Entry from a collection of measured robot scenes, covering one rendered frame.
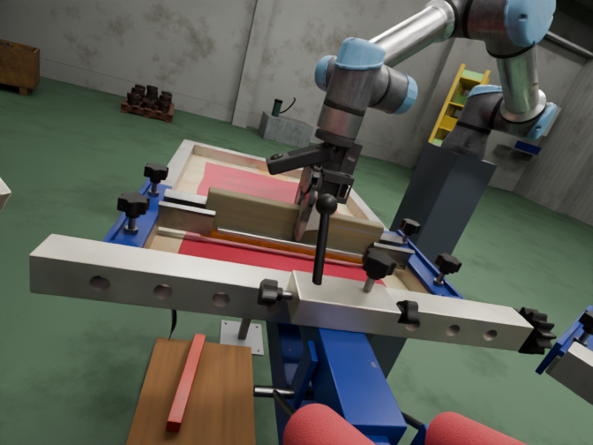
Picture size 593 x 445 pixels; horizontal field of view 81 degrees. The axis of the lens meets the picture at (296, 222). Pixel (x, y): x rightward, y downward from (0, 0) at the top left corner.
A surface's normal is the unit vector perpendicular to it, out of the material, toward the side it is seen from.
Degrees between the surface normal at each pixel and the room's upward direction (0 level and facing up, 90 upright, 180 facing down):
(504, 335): 90
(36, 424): 0
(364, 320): 90
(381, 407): 0
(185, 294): 90
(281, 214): 90
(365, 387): 0
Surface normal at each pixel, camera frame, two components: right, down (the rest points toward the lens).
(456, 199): 0.25, 0.44
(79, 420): 0.28, -0.88
